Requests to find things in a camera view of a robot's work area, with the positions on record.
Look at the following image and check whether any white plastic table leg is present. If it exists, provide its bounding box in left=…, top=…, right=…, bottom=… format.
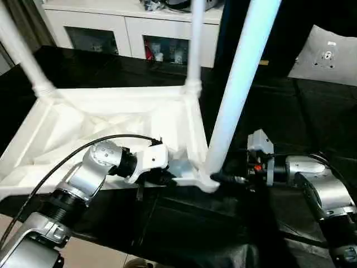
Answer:
left=201, top=0, right=283, bottom=194
left=0, top=0, right=59, bottom=102
left=185, top=0, right=206, bottom=98

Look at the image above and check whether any dark left robot foot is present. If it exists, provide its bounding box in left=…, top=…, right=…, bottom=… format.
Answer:
left=126, top=257, right=153, bottom=268

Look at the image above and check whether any white curved plastic panel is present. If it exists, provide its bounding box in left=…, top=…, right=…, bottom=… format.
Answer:
left=286, top=23, right=357, bottom=85

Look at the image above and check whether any white glass-door cabinet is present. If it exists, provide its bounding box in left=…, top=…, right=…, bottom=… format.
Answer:
left=42, top=0, right=227, bottom=70

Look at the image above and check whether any black tangled clutter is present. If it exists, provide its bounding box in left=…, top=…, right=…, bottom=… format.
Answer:
left=143, top=0, right=168, bottom=12

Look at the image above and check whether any grey rounded device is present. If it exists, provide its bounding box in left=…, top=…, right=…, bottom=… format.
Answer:
left=166, top=0, right=219, bottom=14

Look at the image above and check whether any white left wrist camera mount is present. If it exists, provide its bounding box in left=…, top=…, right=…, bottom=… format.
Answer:
left=126, top=144, right=170, bottom=185

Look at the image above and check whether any black left wrist camera cable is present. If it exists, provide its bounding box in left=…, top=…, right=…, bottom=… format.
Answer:
left=0, top=133, right=165, bottom=252

